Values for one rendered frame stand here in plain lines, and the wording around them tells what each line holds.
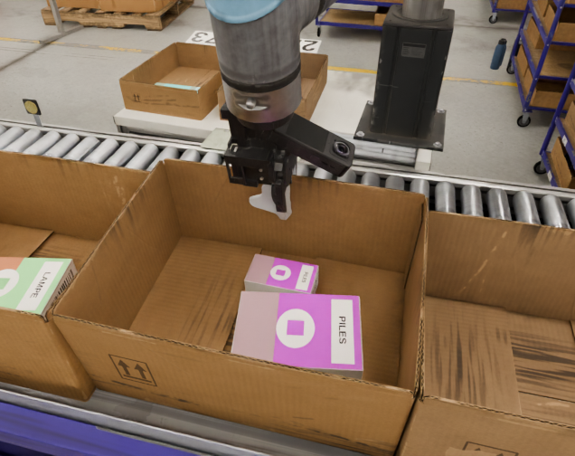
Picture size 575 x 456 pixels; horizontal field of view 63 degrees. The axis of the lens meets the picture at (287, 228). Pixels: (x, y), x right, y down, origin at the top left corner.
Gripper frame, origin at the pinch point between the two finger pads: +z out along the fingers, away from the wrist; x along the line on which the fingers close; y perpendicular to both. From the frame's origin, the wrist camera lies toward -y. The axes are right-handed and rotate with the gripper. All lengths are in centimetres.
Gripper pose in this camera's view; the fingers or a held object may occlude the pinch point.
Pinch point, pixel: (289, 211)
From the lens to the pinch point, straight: 71.9
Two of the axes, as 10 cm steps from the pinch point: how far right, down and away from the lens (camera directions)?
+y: -9.7, -1.5, 1.8
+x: -2.3, 7.8, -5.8
